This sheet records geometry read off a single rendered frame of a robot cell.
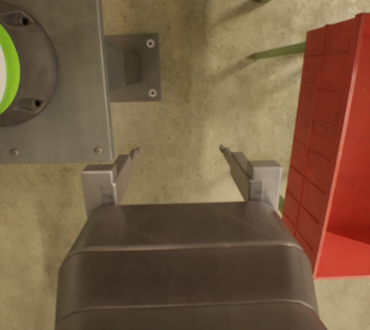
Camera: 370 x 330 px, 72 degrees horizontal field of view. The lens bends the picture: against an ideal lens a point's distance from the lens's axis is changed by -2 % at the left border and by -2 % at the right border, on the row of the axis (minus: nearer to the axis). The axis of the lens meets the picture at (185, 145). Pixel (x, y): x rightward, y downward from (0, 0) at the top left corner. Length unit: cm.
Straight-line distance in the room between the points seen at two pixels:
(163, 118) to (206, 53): 37
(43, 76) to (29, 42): 4
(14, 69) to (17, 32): 5
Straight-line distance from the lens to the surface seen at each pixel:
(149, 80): 125
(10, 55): 31
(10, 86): 30
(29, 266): 187
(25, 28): 35
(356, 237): 98
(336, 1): 149
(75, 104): 36
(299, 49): 87
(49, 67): 35
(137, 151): 15
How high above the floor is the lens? 125
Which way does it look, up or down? 74 degrees down
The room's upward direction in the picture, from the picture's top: 172 degrees clockwise
